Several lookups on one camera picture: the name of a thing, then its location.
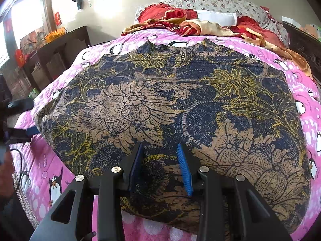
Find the dark wooden headboard cabinet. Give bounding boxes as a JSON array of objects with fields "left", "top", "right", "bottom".
[{"left": 282, "top": 21, "right": 321, "bottom": 87}]

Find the orange plastic basket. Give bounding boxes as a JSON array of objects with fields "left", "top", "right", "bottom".
[{"left": 45, "top": 28, "right": 67, "bottom": 43}]

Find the pink penguin bed blanket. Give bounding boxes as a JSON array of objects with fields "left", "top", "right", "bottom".
[{"left": 12, "top": 29, "right": 320, "bottom": 240}]

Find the floral white pillow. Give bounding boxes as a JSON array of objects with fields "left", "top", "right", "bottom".
[{"left": 134, "top": 0, "right": 290, "bottom": 47}]

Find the dark wooden side table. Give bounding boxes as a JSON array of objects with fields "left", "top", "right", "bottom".
[{"left": 22, "top": 26, "right": 91, "bottom": 92}]

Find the red gold satin cloth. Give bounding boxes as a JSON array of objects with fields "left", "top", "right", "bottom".
[{"left": 121, "top": 3, "right": 312, "bottom": 78}]

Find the dark floral patterned garment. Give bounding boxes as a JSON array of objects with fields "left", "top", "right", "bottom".
[{"left": 34, "top": 39, "right": 310, "bottom": 233}]

